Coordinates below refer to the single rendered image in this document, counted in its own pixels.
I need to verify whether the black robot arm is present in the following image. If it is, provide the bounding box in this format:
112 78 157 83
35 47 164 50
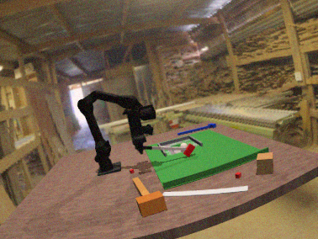
77 90 156 173

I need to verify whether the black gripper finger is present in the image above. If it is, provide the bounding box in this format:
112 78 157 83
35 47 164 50
134 143 143 154

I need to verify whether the white long flat bar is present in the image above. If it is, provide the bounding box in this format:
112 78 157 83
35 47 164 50
163 186 248 197

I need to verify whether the green putting mat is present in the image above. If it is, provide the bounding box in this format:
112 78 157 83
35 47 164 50
145 130 260 186

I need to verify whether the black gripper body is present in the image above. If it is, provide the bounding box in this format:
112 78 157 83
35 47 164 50
129 122 146 145

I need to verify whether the brown block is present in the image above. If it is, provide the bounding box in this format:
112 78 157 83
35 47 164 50
257 152 273 175

